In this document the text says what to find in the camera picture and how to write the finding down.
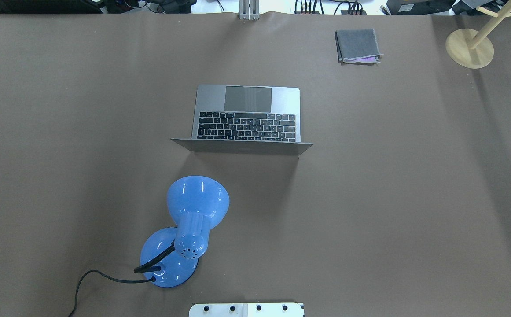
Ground silver grey laptop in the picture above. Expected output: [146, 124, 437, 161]
[173, 84, 313, 156]

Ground blue desk lamp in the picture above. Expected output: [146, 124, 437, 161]
[134, 175, 230, 288]

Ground folded grey cloth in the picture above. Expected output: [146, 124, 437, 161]
[335, 28, 382, 64]

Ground wooden stand with round base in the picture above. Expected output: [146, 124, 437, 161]
[445, 0, 511, 69]

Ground aluminium camera post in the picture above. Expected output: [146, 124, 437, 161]
[239, 0, 260, 21]

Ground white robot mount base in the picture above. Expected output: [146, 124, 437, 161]
[188, 302, 305, 317]

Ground black lamp power cable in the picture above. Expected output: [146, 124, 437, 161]
[68, 269, 156, 317]

